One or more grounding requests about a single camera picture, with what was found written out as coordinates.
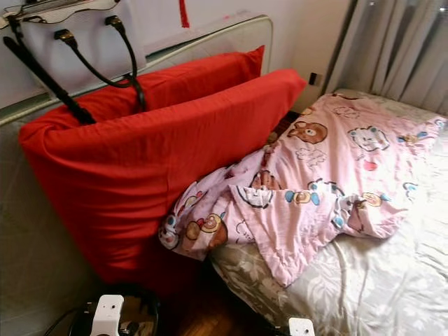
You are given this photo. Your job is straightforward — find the large red cushion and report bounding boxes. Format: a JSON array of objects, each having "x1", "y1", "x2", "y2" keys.
[{"x1": 19, "y1": 68, "x2": 307, "y2": 295}]

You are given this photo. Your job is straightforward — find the small red cushion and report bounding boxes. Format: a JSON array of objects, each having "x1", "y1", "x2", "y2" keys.
[{"x1": 42, "y1": 45, "x2": 267, "y2": 127}]

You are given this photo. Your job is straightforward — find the red hanging ribbon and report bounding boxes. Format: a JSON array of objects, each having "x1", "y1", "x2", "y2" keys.
[{"x1": 178, "y1": 0, "x2": 190, "y2": 29}]

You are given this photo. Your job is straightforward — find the pink cartoon print blanket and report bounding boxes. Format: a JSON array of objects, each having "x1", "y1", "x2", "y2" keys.
[{"x1": 157, "y1": 91, "x2": 448, "y2": 288}]

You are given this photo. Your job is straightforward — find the beige leaf print bed sheet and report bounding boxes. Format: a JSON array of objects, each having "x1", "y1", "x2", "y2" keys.
[{"x1": 210, "y1": 87, "x2": 448, "y2": 336}]

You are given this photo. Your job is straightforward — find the grey pleated curtain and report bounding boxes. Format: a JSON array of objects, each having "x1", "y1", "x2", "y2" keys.
[{"x1": 325, "y1": 0, "x2": 448, "y2": 116}]

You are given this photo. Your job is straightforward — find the grey handbag black handles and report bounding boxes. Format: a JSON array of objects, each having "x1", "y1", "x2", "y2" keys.
[{"x1": 0, "y1": 0, "x2": 148, "y2": 127}]

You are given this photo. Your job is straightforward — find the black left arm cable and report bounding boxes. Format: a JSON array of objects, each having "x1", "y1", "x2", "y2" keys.
[{"x1": 42, "y1": 304, "x2": 93, "y2": 336}]

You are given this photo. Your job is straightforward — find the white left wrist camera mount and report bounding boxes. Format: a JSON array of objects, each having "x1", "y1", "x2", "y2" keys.
[{"x1": 91, "y1": 294, "x2": 125, "y2": 336}]

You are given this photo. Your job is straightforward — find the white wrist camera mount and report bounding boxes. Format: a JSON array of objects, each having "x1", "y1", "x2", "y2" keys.
[
  {"x1": 288, "y1": 317, "x2": 316, "y2": 336},
  {"x1": 91, "y1": 294, "x2": 125, "y2": 336}
]

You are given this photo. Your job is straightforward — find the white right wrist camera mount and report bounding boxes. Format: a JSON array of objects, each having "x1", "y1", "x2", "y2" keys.
[{"x1": 288, "y1": 317, "x2": 316, "y2": 336}]

